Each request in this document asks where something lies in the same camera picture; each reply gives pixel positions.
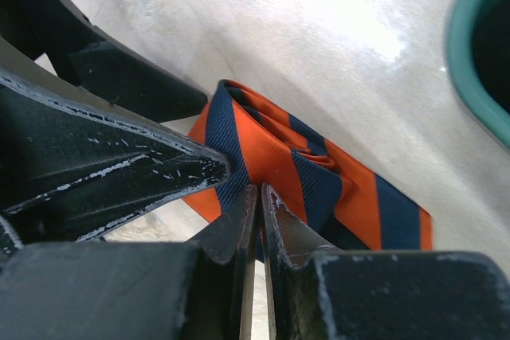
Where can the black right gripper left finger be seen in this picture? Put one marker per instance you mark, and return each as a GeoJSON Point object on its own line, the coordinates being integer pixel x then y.
{"type": "Point", "coordinates": [198, 289]}

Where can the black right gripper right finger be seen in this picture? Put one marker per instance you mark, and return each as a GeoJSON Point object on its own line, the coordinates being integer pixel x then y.
{"type": "Point", "coordinates": [318, 291]}

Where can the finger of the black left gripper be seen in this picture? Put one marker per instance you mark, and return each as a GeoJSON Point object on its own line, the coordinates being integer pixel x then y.
{"type": "Point", "coordinates": [74, 169]}
{"type": "Point", "coordinates": [85, 56]}

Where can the orange navy striped tie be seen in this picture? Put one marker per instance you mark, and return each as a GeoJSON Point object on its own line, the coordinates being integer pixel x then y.
{"type": "Point", "coordinates": [347, 203]}

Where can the green compartment organizer box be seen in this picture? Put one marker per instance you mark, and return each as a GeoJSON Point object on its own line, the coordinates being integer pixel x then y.
{"type": "Point", "coordinates": [477, 53]}

